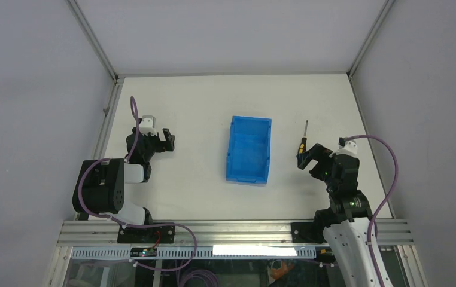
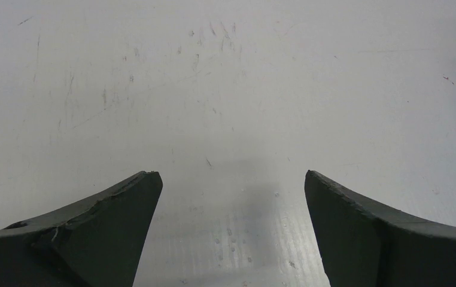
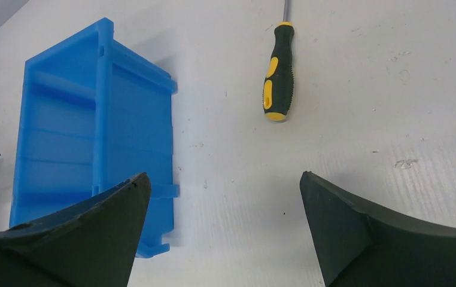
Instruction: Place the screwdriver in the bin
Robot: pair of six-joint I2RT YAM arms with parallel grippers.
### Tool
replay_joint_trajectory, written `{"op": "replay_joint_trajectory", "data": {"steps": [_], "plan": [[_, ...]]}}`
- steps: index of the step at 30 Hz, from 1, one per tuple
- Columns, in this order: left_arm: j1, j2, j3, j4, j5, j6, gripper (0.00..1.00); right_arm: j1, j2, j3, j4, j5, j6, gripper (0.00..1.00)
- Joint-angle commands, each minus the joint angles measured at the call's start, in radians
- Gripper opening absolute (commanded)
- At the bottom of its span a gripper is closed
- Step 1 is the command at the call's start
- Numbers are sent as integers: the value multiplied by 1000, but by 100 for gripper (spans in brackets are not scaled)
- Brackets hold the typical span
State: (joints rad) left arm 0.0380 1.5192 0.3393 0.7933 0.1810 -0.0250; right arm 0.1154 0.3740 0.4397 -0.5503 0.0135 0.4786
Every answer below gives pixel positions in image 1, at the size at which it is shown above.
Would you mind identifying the yellow black screwdriver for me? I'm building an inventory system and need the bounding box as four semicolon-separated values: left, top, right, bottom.
297;120;309;155

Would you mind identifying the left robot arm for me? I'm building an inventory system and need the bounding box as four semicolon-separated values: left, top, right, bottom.
72;128;175;243

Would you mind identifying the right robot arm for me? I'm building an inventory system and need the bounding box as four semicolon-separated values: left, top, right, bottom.
291;141;392;286

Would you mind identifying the blue plastic bin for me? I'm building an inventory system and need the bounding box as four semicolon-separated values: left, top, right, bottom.
226;115;272;185

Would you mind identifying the orange object below table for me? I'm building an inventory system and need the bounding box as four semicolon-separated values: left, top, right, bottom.
267;259;294;283

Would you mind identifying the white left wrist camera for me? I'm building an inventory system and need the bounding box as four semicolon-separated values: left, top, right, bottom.
138;115;157;136

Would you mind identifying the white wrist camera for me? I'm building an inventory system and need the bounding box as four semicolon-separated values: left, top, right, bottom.
138;115;157;136
335;138;358;158

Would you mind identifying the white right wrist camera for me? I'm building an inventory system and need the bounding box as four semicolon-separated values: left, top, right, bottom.
335;138;358;158

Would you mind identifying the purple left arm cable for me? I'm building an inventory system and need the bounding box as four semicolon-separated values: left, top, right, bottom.
77;96;198;273

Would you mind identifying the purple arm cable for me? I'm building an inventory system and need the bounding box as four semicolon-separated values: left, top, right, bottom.
345;135;399;287
77;96;198;273

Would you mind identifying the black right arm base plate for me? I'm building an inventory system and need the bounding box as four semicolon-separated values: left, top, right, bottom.
290;221;326;244

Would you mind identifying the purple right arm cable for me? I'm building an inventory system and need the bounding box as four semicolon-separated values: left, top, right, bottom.
345;135;399;287

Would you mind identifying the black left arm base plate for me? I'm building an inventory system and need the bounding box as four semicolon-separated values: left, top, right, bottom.
117;225;175;244

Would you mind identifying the aluminium front rail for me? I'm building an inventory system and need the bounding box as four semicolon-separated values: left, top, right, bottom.
56;219;414;247

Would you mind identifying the white slotted cable duct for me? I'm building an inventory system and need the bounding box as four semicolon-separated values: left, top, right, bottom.
71;245;317;261

